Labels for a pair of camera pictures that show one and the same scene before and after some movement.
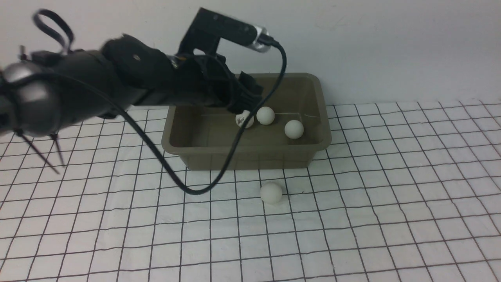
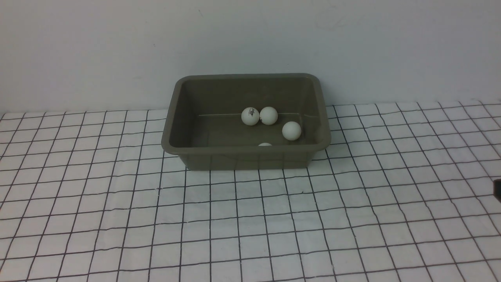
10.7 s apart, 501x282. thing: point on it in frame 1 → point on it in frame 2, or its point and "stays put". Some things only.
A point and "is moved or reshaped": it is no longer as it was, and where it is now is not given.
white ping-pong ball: [265, 115] stays put
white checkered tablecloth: [404, 192] stays put
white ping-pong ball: [240, 118] is moved or reshaped
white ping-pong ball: [294, 129] stays put
